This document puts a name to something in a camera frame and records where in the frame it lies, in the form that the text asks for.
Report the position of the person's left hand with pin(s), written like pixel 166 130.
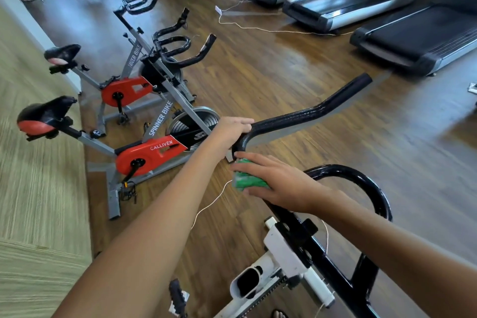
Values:
pixel 227 135

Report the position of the person's right hand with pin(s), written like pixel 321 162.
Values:
pixel 287 183

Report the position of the green checkered cleaning cloth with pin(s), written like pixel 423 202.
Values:
pixel 246 181

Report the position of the white bike with yellow flywheel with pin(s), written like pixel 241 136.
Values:
pixel 279 247

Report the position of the person's right forearm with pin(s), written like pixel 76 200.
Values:
pixel 402 254

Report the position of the person's left forearm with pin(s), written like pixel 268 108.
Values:
pixel 141 247

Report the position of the red and grey spin bike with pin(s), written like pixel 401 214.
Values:
pixel 149 154
pixel 127 90

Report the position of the white power strip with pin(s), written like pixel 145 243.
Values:
pixel 218 11

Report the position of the white power socket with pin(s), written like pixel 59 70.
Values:
pixel 185 297

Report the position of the small grey floor plug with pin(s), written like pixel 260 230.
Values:
pixel 472 88

